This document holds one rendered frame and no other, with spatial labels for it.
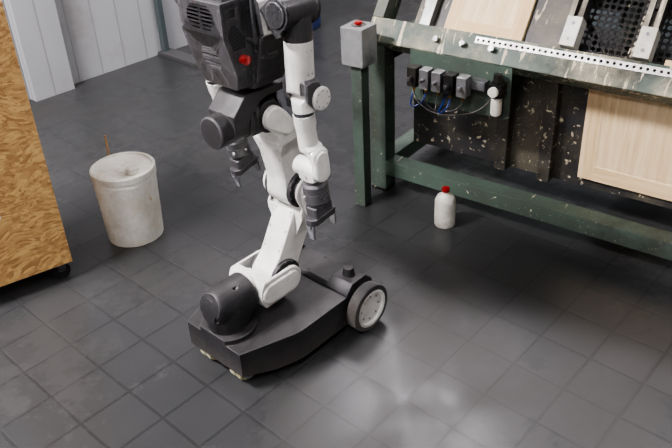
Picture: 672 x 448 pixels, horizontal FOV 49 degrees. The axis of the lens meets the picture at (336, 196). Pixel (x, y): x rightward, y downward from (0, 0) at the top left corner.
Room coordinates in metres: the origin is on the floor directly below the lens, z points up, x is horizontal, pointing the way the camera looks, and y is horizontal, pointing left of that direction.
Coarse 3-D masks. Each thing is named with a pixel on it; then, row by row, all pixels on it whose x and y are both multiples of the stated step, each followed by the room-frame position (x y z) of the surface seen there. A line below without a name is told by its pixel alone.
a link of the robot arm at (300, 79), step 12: (288, 48) 2.13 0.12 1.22; (300, 48) 2.12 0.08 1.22; (312, 48) 2.15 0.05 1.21; (288, 60) 2.13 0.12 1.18; (300, 60) 2.12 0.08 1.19; (312, 60) 2.15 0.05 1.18; (288, 72) 2.13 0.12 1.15; (300, 72) 2.12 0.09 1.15; (312, 72) 2.14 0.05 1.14; (288, 84) 2.14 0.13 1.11; (300, 84) 2.12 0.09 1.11; (312, 84) 2.12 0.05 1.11; (288, 96) 2.16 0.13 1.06; (312, 96) 2.12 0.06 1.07; (324, 96) 2.15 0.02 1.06; (324, 108) 2.14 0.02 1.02
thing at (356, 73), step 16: (352, 80) 3.25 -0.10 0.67; (368, 80) 3.26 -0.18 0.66; (352, 96) 3.25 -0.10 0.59; (368, 96) 3.26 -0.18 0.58; (368, 112) 3.26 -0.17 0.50; (368, 128) 3.25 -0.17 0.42; (368, 144) 3.25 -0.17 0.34; (368, 160) 3.25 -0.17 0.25; (368, 176) 3.24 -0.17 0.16; (368, 192) 3.24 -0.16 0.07
